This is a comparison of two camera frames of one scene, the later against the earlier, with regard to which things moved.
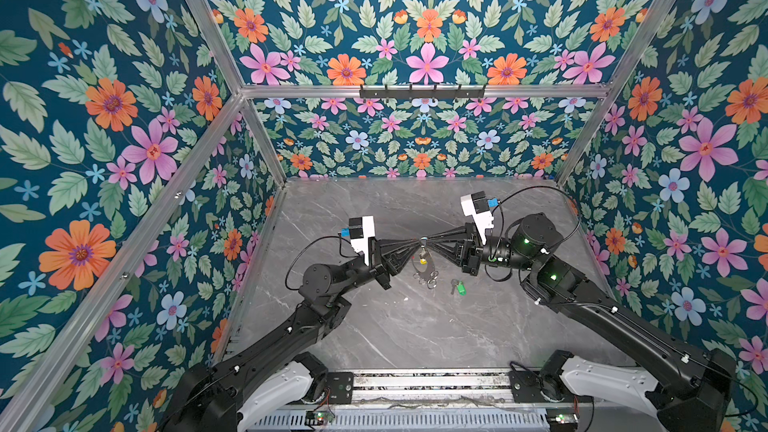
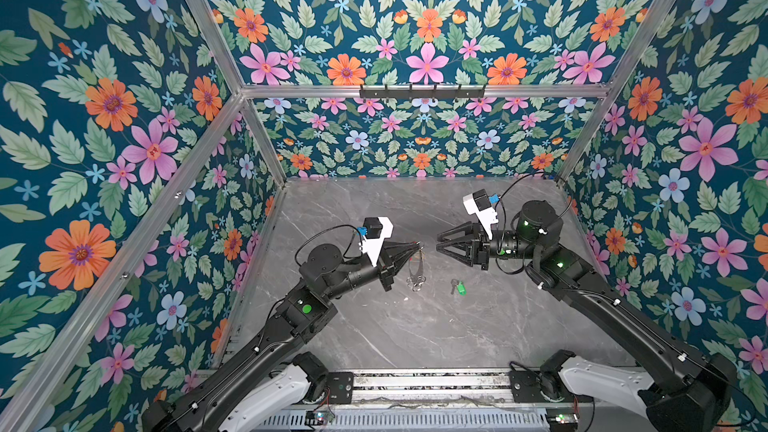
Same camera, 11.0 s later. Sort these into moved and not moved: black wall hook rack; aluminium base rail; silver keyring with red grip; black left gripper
Moved: silver keyring with red grip
Not moved: black wall hook rack; black left gripper; aluminium base rail
